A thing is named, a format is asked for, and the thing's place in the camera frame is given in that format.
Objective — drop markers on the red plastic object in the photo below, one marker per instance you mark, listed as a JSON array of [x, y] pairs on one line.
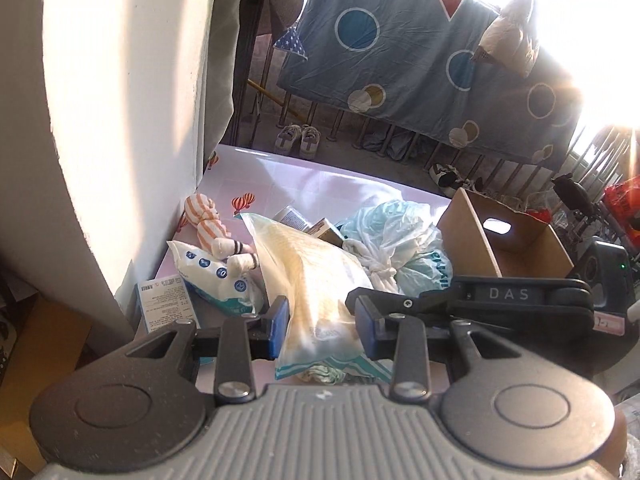
[[622, 205]]

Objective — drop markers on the blue star print cloth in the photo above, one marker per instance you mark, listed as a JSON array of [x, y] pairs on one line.
[[292, 42]]

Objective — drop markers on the yellow stick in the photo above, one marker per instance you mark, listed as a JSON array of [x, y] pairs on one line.
[[272, 96]]

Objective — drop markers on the flat brown cardboard sheet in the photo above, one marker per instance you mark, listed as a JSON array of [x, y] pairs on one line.
[[45, 360]]

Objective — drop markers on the beige curtain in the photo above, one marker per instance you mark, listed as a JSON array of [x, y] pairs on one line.
[[222, 60]]

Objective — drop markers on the black padded object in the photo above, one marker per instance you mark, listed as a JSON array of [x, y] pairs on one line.
[[575, 192]]

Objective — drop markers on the blue blanket with circles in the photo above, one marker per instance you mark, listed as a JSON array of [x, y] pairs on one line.
[[400, 60]]

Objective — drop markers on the black and white shoe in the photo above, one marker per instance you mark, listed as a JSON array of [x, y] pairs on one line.
[[450, 177]]

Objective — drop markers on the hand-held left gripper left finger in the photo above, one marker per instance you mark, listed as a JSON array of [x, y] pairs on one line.
[[279, 327]]

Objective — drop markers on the small brown box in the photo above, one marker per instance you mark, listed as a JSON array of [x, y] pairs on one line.
[[327, 230]]

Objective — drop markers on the dark door frame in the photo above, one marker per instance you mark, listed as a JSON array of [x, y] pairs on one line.
[[250, 35]]

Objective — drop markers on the pale green plastic bag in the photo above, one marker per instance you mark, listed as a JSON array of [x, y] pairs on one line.
[[395, 225]]

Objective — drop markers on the orange striped plush toy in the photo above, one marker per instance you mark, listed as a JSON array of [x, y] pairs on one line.
[[207, 230]]

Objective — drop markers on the clear bag with yellow contents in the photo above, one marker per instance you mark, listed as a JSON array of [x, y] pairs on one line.
[[310, 280]]

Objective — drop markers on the cardboard box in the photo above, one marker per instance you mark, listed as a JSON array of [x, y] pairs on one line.
[[465, 230]]

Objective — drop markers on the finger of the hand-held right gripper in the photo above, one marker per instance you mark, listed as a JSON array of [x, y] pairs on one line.
[[407, 303]]

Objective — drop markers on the small grey box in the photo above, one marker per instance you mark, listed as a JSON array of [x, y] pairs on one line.
[[292, 216]]

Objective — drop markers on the white packet with blue dots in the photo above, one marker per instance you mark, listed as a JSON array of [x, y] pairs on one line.
[[210, 270]]

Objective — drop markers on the pink balloon print tablecloth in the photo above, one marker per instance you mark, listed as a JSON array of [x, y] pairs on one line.
[[300, 180]]

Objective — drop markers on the beige hanging bag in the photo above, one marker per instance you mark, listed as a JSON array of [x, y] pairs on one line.
[[510, 35]]

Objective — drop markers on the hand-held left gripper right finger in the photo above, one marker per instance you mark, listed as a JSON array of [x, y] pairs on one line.
[[365, 335]]

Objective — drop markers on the metal railing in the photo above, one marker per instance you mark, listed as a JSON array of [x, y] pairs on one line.
[[313, 110]]

